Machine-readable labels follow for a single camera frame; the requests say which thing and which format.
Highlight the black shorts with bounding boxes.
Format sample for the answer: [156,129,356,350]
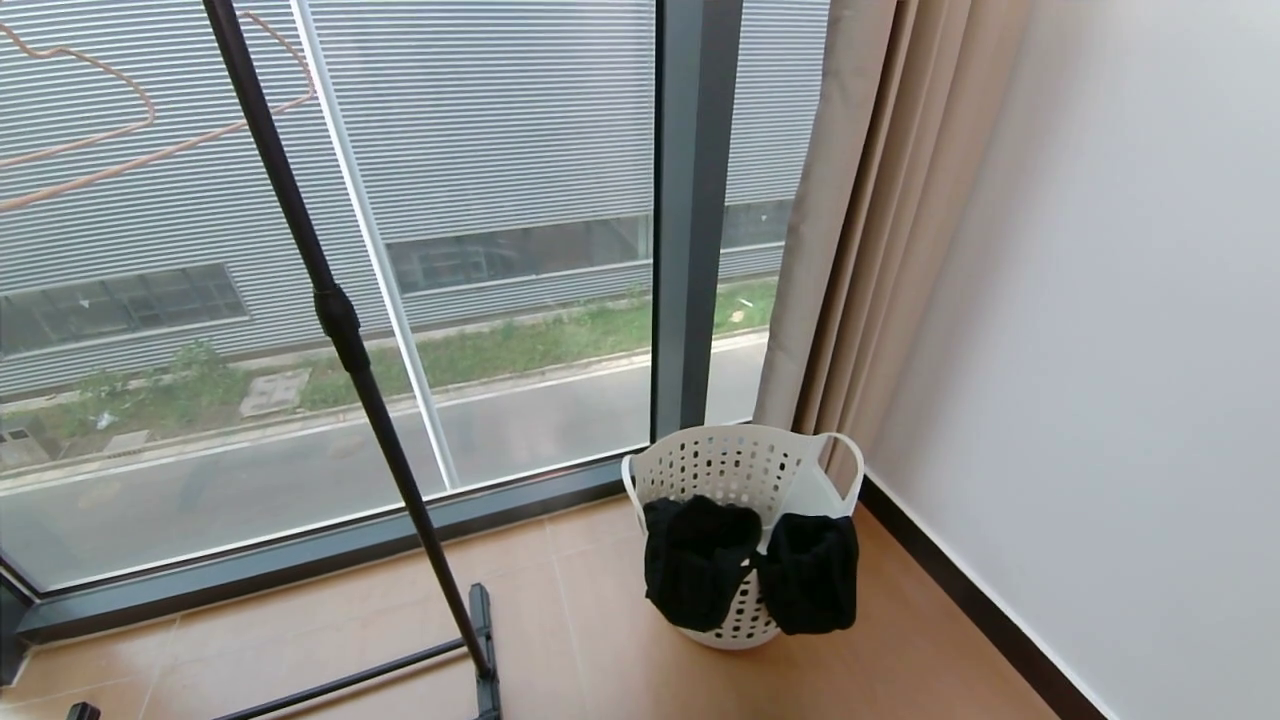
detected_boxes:
[757,512,861,637]

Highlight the white laundry basket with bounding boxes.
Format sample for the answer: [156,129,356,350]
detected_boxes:
[621,424,866,651]

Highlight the black clothes rack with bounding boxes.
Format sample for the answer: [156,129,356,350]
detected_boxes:
[65,0,503,720]

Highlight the pink clothes hanger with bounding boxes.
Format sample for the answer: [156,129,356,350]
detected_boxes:
[0,8,318,213]
[0,20,158,169]

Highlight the window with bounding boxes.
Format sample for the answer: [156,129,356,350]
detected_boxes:
[0,0,831,641]

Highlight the black garment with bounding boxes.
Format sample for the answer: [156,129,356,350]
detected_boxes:
[643,496,764,633]

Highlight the beige curtain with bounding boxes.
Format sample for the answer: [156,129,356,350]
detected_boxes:
[752,0,1036,481]

